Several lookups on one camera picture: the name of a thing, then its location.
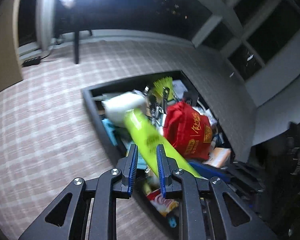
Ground red white snack packet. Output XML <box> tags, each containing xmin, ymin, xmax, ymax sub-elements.
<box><xmin>147</xmin><ymin>189</ymin><xmax>179</xmax><ymax>217</ymax></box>

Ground orange white soap box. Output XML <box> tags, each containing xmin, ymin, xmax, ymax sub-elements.
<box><xmin>203</xmin><ymin>147</ymin><xmax>231</xmax><ymax>168</ymax></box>

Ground black storage tray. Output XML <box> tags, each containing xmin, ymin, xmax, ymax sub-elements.
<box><xmin>81</xmin><ymin>69</ymin><xmax>257</xmax><ymax>240</ymax></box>

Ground red shopping bag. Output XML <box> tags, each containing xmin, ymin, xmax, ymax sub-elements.
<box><xmin>163</xmin><ymin>101</ymin><xmax>213</xmax><ymax>160</ymax></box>

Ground lime green tube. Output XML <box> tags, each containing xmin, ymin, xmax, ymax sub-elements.
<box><xmin>124</xmin><ymin>108</ymin><xmax>202</xmax><ymax>179</ymax></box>

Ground black power strip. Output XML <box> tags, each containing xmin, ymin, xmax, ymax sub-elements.
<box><xmin>23</xmin><ymin>56</ymin><xmax>41</xmax><ymax>67</ymax></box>

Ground white oval mouse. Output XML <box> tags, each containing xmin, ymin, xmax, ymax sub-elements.
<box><xmin>102</xmin><ymin>92</ymin><xmax>147</xmax><ymax>127</ymax></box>

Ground large cardboard panel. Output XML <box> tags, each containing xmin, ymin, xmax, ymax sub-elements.
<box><xmin>0</xmin><ymin>0</ymin><xmax>23</xmax><ymax>92</ymax></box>

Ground lime green brush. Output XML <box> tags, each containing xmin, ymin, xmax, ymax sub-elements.
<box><xmin>148</xmin><ymin>76</ymin><xmax>174</xmax><ymax>102</ymax></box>

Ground black tripod stand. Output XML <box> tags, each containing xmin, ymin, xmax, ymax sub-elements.
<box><xmin>56</xmin><ymin>30</ymin><xmax>81</xmax><ymax>64</ymax></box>

